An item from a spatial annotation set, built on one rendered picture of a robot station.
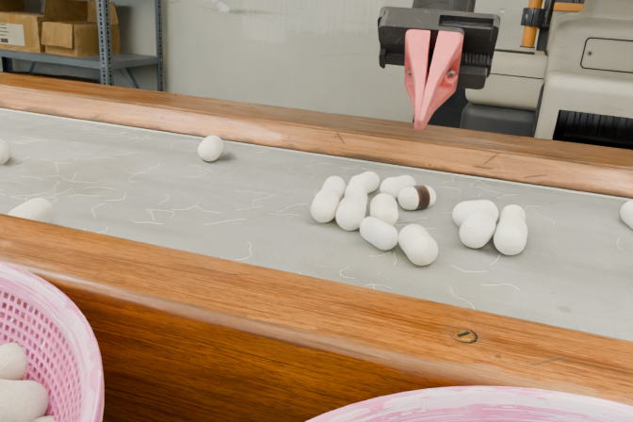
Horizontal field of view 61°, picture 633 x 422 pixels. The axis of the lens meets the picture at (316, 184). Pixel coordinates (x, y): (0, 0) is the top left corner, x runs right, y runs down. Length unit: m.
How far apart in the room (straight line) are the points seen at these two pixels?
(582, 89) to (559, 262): 0.65
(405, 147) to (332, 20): 2.06
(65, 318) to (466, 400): 0.16
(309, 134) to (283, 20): 2.12
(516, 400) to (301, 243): 0.20
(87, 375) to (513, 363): 0.16
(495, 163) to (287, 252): 0.28
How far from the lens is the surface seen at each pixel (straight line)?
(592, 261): 0.42
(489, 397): 0.21
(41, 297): 0.27
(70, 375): 0.24
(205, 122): 0.64
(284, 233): 0.39
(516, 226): 0.39
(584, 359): 0.26
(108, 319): 0.28
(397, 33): 0.48
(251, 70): 2.79
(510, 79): 1.32
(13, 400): 0.26
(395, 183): 0.46
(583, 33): 1.05
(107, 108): 0.71
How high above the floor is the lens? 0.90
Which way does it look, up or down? 19 degrees down
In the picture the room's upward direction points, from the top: 4 degrees clockwise
